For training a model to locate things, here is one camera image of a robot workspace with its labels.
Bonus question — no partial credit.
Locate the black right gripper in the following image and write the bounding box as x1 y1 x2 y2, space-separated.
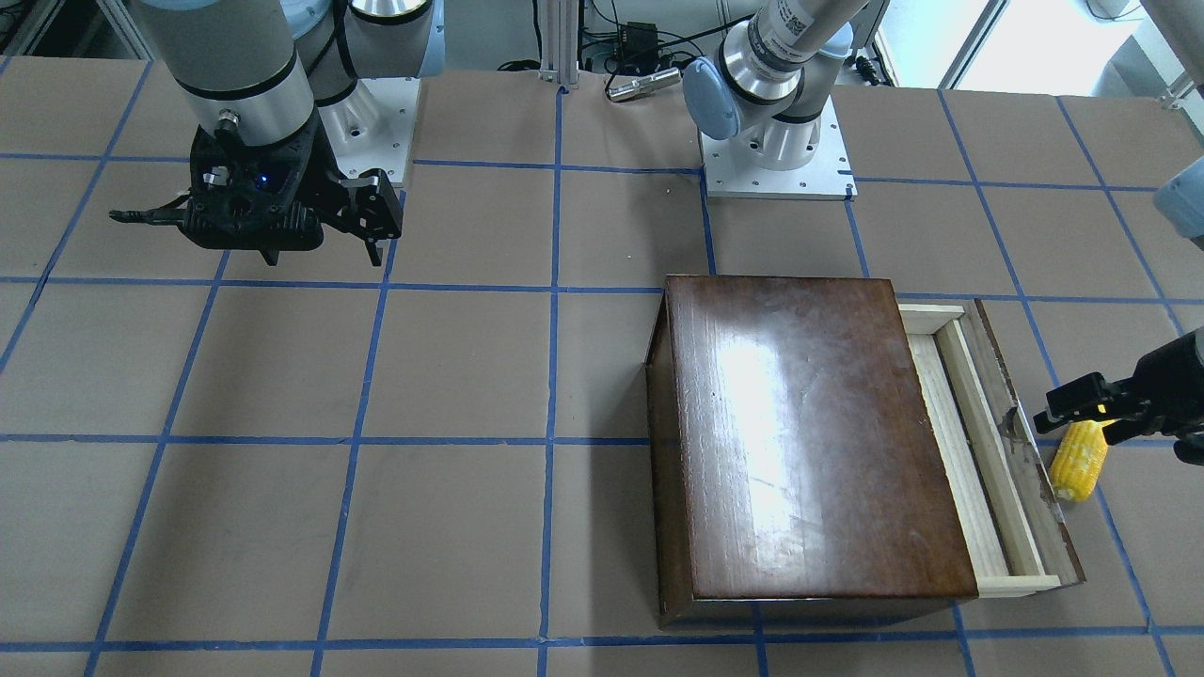
110 120 405 267

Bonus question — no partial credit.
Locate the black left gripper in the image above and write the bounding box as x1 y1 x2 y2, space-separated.
1033 326 1203 466

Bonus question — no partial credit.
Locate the yellow corn cob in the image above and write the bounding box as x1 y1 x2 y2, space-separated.
1049 420 1111 504

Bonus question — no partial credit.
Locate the light wood drawer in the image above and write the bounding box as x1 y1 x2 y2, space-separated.
898 300 1086 599

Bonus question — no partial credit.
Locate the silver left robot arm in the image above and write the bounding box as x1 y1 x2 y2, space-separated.
683 1 1202 465

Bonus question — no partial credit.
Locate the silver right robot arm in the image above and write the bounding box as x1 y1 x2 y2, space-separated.
110 1 445 267

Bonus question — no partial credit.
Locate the dark wooden drawer cabinet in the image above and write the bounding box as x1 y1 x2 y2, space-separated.
644 275 979 629

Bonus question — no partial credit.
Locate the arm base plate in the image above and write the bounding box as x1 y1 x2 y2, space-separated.
698 99 858 200
318 78 421 189

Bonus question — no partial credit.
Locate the aluminium frame post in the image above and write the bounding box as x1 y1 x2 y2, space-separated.
535 1 580 90

